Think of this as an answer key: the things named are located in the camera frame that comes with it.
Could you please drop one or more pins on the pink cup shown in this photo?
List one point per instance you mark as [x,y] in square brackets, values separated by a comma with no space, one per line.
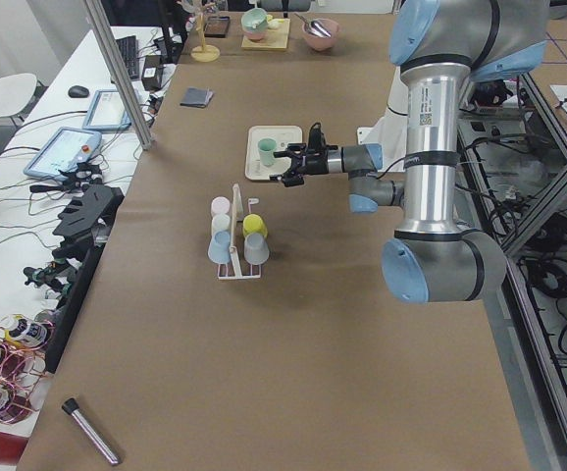
[220,205]

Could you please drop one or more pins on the green cup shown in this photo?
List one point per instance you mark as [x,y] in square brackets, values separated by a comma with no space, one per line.
[266,148]

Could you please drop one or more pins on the grey folded cloth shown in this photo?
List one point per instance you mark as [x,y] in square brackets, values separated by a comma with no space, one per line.
[197,97]

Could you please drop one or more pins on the yellow cup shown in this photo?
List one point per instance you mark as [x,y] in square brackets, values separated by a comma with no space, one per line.
[254,224]

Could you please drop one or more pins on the stacked green bowls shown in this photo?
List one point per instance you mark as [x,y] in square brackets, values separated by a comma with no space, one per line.
[254,24]

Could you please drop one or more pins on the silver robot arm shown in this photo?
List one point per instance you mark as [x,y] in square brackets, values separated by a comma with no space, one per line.
[439,46]

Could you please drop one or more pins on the cream white cup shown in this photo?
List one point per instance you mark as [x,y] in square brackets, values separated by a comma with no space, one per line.
[220,223]

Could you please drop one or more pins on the blue teach pendant near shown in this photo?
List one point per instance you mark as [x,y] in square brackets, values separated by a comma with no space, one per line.
[63,152]

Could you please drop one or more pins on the white wire cup rack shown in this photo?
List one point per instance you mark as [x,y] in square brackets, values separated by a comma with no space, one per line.
[239,270]

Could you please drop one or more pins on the white chair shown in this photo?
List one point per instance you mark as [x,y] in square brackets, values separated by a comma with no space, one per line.
[16,90]

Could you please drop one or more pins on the blue teach pendant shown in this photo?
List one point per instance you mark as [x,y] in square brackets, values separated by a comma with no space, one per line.
[63,152]
[106,113]

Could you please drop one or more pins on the black tray with glasses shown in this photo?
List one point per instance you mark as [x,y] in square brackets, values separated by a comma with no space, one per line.
[217,27]

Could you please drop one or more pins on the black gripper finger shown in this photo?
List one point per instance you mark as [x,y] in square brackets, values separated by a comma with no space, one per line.
[292,151]
[288,178]

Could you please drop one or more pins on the black keyboard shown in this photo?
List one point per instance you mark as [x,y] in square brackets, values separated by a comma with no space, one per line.
[128,48]

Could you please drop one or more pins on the black foam holder stand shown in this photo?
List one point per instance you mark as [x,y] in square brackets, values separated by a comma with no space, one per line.
[98,202]

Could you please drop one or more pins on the blue teach pendant far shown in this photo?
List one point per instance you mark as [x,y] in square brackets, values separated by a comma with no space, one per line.
[106,113]

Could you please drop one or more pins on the black metal tube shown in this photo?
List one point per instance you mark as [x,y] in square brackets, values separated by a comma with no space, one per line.
[71,408]

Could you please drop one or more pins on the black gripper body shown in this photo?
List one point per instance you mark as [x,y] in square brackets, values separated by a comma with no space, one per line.
[315,164]

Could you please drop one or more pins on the black computer mouse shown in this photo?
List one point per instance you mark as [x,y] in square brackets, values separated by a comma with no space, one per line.
[78,91]

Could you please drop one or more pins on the grey cup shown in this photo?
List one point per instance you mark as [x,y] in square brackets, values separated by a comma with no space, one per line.
[256,249]

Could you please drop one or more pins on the metal ice scoop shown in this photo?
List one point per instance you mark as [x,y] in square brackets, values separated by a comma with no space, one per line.
[314,27]

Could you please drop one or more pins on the light blue cup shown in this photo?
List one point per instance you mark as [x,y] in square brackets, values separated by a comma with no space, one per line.
[219,248]

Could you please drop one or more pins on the aluminium frame post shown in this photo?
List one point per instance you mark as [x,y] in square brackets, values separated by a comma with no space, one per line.
[113,59]

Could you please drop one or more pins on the wooden mug tree stand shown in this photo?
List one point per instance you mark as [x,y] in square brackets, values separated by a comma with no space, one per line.
[203,52]

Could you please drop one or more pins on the wooden cutting board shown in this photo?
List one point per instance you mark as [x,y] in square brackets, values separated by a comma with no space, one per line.
[274,39]

